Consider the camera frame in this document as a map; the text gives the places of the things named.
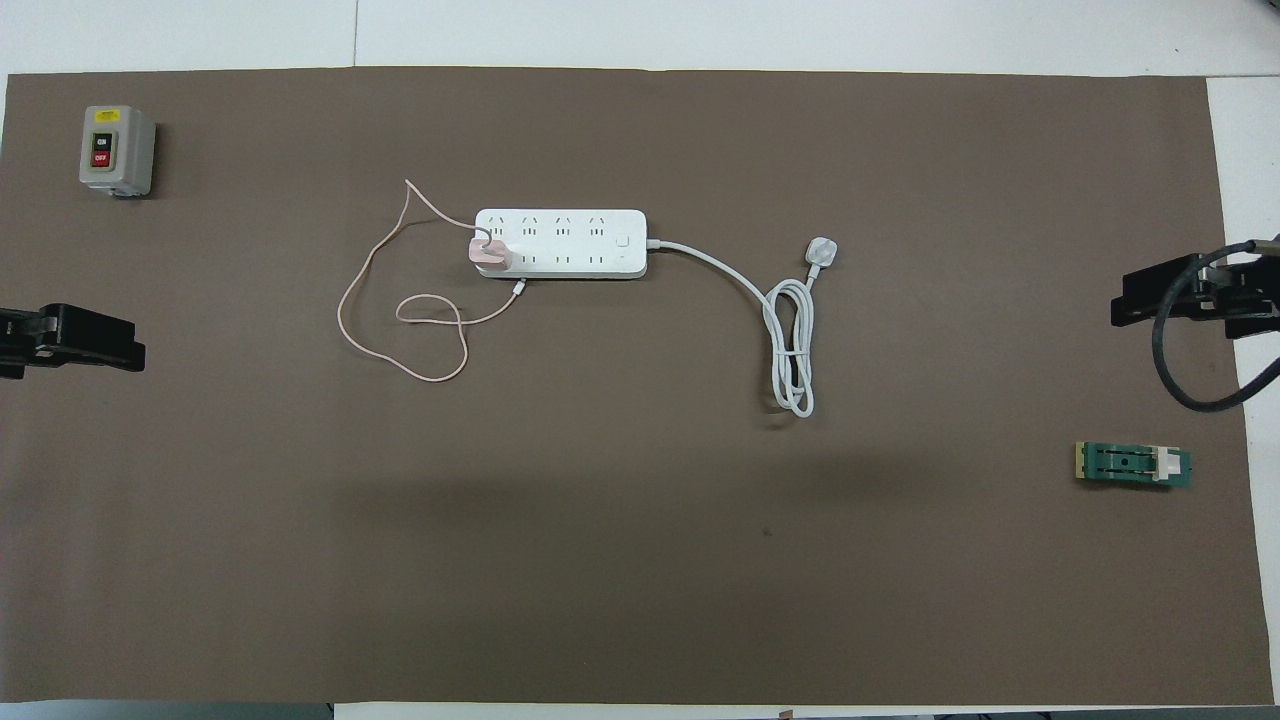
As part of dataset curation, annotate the grey on-off switch box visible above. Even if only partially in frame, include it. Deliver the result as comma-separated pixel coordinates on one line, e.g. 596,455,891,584
79,105,157,198

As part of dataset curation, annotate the white power strip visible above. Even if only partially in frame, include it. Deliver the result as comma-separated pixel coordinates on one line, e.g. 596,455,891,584
474,208,649,281

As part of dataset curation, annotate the pink charging cable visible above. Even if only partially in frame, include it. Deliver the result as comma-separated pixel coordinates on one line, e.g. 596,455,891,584
337,179,528,383

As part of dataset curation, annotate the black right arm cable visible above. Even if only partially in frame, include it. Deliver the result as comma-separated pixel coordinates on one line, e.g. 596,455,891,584
1151,239,1280,412

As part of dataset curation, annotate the white power cord with plug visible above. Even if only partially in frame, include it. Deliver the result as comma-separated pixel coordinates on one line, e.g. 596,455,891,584
645,236,839,419

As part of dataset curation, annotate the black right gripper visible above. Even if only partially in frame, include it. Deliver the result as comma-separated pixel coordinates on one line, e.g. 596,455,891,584
1110,240,1280,341

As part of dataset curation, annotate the brown table mat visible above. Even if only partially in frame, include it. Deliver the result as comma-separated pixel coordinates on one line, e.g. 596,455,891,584
0,66,1275,705

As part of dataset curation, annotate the green circuit board module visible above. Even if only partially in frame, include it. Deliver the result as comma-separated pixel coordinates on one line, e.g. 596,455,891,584
1075,441,1193,491

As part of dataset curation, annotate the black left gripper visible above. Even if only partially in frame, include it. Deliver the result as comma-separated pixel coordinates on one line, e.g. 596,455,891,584
0,303,147,379

